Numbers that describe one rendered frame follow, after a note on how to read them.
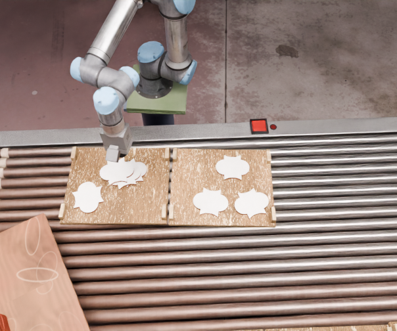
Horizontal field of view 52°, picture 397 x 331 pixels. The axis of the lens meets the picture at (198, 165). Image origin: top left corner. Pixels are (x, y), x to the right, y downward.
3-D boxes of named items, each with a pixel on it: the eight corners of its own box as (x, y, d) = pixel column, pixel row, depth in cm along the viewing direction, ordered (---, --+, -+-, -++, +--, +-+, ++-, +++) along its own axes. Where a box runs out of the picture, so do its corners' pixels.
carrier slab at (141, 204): (75, 149, 174) (74, 147, 173) (170, 150, 174) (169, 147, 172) (60, 224, 155) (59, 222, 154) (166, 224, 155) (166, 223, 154)
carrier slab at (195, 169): (173, 150, 174) (173, 148, 172) (269, 152, 173) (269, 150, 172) (168, 225, 155) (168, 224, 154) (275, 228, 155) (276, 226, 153)
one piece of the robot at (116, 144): (89, 138, 129) (100, 165, 143) (116, 143, 128) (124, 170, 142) (102, 110, 136) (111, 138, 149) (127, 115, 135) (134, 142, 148)
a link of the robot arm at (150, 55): (146, 56, 191) (144, 34, 180) (171, 66, 189) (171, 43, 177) (134, 73, 186) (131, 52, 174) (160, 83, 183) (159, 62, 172)
